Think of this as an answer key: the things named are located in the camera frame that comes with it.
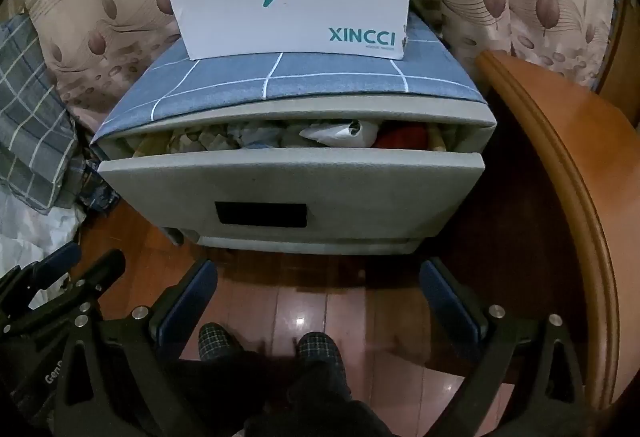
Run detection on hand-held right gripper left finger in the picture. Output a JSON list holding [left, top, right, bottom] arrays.
[[52, 259, 218, 437]]

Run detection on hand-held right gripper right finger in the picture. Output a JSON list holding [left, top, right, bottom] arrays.
[[419, 258, 591, 437]]

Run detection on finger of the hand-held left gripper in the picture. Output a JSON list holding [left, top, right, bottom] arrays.
[[0, 248, 126, 343], [0, 242, 83, 313]]

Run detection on red sock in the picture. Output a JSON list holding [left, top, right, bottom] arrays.
[[379, 126, 427, 151]]

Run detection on white plastic bag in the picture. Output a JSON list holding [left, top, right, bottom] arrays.
[[0, 197, 88, 278]]

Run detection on person's left plaid slipper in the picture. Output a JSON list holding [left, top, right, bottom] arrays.
[[197, 323, 246, 363]]

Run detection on person's plaid slipper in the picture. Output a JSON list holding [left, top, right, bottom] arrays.
[[295, 331, 346, 368], [197, 323, 246, 363]]

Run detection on dark blue printed bag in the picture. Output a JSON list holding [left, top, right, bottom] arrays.
[[75, 157, 117, 213]]

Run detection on person's dark trousers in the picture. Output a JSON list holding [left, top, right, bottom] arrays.
[[165, 352, 401, 437]]

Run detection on person's right plaid slipper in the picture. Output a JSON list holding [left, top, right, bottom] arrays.
[[295, 331, 346, 368]]

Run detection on grey plaid blanket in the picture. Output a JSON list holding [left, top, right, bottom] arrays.
[[0, 14, 81, 213]]

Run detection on floral patterned cloth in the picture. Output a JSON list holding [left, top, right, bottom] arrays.
[[167, 124, 228, 154]]

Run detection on grey nightstand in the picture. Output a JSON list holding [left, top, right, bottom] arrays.
[[92, 90, 497, 258]]

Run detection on light blue folded sock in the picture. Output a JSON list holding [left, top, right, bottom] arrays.
[[299, 119, 382, 148]]

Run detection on blue checked cloth cover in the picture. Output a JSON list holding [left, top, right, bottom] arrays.
[[90, 12, 488, 143]]

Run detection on white box with teal print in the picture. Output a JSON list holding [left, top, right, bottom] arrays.
[[168, 0, 412, 61]]

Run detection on brown wooden post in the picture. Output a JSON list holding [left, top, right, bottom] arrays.
[[597, 0, 640, 128]]

